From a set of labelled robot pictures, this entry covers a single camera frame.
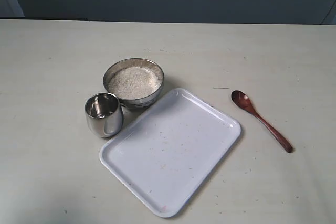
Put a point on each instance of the dark red wooden spoon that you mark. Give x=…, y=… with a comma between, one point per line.
x=244, y=102

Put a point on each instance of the steel bowl with rice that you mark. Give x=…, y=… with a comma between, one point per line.
x=136, y=82

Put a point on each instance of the small steel cup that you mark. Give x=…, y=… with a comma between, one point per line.
x=104, y=115

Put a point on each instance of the white plastic tray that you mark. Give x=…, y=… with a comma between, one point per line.
x=166, y=153

